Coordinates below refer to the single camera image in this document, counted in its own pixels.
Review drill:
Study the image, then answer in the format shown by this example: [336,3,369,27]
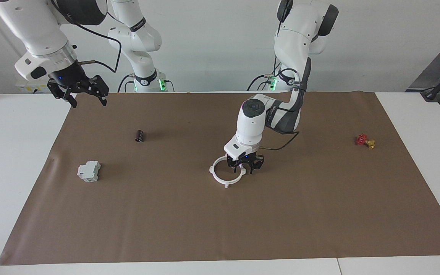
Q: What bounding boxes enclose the red and yellow valve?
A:
[356,134,376,149]

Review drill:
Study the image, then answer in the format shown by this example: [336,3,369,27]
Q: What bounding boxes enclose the black right base cable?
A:
[117,74,136,93]

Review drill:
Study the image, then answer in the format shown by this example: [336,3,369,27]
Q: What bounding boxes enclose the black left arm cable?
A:
[260,38,308,150]

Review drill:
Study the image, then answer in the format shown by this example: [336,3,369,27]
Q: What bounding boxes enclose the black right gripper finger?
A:
[47,80,78,108]
[91,76,110,107]

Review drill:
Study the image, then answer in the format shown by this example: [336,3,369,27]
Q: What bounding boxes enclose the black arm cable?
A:
[260,38,308,150]
[52,0,123,74]

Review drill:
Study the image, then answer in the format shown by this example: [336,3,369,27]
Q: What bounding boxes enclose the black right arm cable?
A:
[52,0,123,74]

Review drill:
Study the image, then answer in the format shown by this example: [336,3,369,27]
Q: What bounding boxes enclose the white wall socket box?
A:
[17,80,52,93]

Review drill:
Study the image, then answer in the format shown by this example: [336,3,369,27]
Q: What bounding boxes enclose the black base cable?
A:
[117,74,136,93]
[247,57,283,92]

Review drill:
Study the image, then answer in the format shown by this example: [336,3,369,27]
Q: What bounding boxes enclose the brown paper table mat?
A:
[0,91,440,266]

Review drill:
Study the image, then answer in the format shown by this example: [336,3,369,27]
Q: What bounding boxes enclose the white circuit breaker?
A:
[77,160,101,183]

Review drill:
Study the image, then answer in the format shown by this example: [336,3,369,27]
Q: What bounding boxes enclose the black left base cable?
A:
[247,57,283,92]

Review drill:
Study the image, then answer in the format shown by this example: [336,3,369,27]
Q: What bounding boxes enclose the white half-ring pipe clamp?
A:
[226,153,246,184]
[209,155,230,188]

